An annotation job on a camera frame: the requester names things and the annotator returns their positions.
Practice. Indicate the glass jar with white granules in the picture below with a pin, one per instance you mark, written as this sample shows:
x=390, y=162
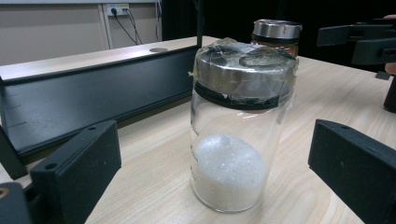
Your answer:
x=233, y=174

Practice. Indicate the white wall socket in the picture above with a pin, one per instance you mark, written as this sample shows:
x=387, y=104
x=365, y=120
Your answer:
x=120, y=9

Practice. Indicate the black tape mark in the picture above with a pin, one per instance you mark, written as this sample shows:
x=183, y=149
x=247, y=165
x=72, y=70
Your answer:
x=383, y=75

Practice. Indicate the glass jar with orange powder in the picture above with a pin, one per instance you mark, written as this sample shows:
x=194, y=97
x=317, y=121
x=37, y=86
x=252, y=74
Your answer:
x=275, y=31

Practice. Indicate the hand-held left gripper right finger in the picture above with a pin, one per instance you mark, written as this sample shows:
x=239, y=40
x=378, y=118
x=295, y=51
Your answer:
x=358, y=174

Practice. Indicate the black metal stand pole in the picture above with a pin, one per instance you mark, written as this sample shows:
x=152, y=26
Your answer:
x=200, y=21

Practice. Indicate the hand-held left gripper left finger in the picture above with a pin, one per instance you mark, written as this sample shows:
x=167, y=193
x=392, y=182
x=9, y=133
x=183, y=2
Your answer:
x=77, y=174

